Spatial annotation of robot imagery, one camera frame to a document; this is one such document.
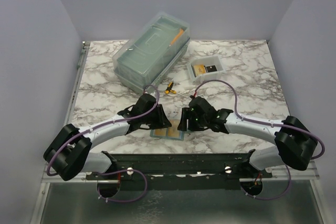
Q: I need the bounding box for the stack of cards in tray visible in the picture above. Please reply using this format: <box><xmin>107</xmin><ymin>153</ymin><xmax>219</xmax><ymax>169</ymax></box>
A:
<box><xmin>193</xmin><ymin>65</ymin><xmax>207</xmax><ymax>77</ymax></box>

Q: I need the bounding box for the clear plastic storage box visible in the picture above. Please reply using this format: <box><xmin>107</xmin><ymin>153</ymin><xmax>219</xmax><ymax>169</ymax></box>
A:
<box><xmin>112</xmin><ymin>12</ymin><xmax>190</xmax><ymax>93</ymax></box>

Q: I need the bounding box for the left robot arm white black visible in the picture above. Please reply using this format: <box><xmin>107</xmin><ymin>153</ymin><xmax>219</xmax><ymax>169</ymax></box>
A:
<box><xmin>43</xmin><ymin>93</ymin><xmax>172</xmax><ymax>181</ymax></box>

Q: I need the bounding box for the yellow black small screwdriver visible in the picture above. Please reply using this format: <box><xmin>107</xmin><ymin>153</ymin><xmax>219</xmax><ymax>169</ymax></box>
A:
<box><xmin>165</xmin><ymin>82</ymin><xmax>176</xmax><ymax>94</ymax></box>

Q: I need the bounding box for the orange tool inside box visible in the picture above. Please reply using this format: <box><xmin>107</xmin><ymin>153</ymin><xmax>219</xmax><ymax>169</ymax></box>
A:
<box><xmin>169</xmin><ymin>28</ymin><xmax>184</xmax><ymax>46</ymax></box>

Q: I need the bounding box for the green leather card holder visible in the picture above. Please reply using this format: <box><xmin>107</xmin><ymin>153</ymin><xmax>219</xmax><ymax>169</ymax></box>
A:
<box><xmin>150</xmin><ymin>119</ymin><xmax>184</xmax><ymax>141</ymax></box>

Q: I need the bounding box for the black VIP card in tray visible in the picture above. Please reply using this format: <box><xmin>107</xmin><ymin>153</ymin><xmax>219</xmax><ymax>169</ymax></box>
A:
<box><xmin>205</xmin><ymin>65</ymin><xmax>217</xmax><ymax>73</ymax></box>

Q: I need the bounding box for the gold card in holder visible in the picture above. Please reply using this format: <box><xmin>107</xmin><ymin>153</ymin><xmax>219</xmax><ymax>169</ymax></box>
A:
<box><xmin>153</xmin><ymin>129</ymin><xmax>167</xmax><ymax>138</ymax></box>

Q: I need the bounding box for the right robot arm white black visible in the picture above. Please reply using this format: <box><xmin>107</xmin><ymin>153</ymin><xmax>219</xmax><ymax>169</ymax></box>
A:
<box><xmin>177</xmin><ymin>97</ymin><xmax>318</xmax><ymax>178</ymax></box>

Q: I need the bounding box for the white card tray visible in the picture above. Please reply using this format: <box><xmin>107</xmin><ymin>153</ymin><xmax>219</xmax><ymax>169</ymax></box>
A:
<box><xmin>187</xmin><ymin>56</ymin><xmax>226</xmax><ymax>84</ymax></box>

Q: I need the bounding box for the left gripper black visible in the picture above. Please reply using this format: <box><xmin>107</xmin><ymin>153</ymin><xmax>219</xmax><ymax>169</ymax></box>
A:
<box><xmin>142</xmin><ymin>104</ymin><xmax>172</xmax><ymax>130</ymax></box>

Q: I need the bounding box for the black front mounting rail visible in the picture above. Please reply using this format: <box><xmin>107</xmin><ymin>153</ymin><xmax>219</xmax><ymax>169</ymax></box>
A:
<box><xmin>86</xmin><ymin>153</ymin><xmax>274</xmax><ymax>192</ymax></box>

